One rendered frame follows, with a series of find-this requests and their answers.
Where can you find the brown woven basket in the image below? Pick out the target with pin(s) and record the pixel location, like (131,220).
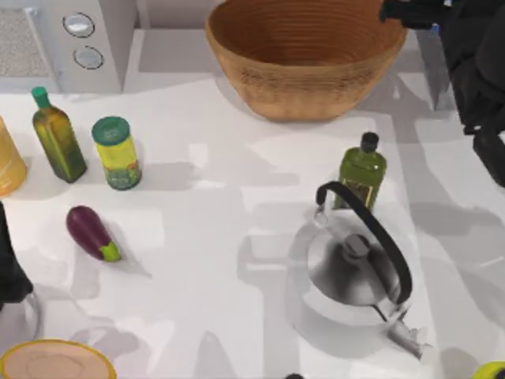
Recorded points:
(304,83)

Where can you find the pale microwave oven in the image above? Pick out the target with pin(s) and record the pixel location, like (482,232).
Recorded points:
(114,47)

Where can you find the small round microwave knob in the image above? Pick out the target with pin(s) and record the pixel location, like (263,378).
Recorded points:
(88,57)

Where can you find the green and yellow can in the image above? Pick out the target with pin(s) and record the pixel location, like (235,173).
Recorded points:
(117,158)

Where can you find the yellow green round object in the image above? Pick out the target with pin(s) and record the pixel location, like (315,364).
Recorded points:
(491,372)

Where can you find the large round microwave knob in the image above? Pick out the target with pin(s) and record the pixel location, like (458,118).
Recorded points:
(78,24)

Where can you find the small black object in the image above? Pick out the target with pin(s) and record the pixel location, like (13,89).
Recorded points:
(292,376)

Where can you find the green bottle with black cap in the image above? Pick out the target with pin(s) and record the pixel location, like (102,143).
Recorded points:
(361,173)

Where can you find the orange bottle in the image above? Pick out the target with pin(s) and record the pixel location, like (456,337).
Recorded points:
(7,166)

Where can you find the purple eggplant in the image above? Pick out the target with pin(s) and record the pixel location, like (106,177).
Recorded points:
(88,233)

